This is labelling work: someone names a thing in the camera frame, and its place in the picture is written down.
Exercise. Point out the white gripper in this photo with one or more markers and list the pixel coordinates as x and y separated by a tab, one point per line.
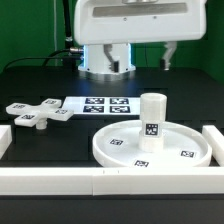
139	21

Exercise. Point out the white round table top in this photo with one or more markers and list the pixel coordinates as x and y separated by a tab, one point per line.
117	145

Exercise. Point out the white cross-shaped table base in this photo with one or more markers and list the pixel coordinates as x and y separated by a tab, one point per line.
29	116

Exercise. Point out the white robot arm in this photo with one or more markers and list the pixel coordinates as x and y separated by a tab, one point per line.
95	64

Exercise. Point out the white marker sheet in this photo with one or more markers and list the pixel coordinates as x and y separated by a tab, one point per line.
103	105

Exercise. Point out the white right fence block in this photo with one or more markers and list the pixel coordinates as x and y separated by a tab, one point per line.
216	140

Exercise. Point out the white fence block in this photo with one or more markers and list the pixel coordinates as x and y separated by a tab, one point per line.
5	138
216	140

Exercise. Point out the white left fence block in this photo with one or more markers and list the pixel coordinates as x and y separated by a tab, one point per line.
5	138

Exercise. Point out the white front fence rail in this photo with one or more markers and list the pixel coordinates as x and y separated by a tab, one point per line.
111	181

